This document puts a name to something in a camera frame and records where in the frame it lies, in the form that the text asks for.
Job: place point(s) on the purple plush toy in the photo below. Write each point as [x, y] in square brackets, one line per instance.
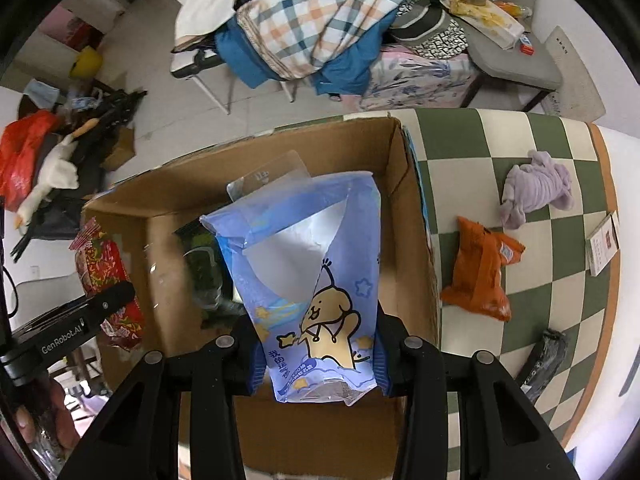
[535, 185]

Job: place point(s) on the brown cardboard box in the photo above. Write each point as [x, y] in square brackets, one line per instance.
[350, 150]

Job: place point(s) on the small cardboard box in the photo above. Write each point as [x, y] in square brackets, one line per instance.
[121, 147]

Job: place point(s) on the white chair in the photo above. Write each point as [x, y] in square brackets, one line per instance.
[192, 62]

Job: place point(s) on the striped cap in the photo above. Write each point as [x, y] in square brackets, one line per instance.
[420, 22]

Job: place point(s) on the red plastic bag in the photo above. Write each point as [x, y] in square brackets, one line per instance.
[20, 150]

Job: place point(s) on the grey chair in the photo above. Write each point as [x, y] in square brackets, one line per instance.
[510, 60]

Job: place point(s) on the yellow snack bag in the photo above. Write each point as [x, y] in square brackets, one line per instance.
[492, 22]

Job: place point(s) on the black folded pouch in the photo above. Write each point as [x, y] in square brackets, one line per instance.
[547, 355]

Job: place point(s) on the blue cloth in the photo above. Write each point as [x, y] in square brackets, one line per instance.
[350, 72]

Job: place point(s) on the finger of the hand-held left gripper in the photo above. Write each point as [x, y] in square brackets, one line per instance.
[112, 302]

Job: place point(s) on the orange packet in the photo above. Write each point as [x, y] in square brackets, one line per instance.
[475, 270]

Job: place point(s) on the yellow round object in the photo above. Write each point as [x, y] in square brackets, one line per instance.
[86, 62]

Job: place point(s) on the dark green packet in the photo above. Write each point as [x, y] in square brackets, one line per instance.
[200, 260]

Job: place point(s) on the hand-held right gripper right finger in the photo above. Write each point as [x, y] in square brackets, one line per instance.
[381, 367]

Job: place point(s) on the small red box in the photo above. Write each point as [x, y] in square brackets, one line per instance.
[526, 45]

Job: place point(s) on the small white card box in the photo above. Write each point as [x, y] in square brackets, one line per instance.
[602, 245]

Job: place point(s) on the blue cartoon tissue packet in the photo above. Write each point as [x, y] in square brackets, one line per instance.
[325, 260]

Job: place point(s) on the green checkered tablecloth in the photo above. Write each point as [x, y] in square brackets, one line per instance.
[550, 270]

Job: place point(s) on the black bag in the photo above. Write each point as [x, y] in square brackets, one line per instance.
[55, 220]

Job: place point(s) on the grey floor mat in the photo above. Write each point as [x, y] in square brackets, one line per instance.
[575, 75]

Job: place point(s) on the red snack packet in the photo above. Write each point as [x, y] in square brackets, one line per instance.
[100, 265]

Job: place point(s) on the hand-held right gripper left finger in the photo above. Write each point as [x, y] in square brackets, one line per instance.
[257, 365]

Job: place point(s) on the white goose plush toy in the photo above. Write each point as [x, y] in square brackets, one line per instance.
[55, 170]

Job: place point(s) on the clear plastic packaging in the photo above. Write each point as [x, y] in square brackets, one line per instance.
[270, 175]

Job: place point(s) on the blue face mask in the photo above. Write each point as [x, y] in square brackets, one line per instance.
[42, 92]

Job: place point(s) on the black and white patterned cloth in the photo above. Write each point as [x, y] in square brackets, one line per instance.
[445, 40]

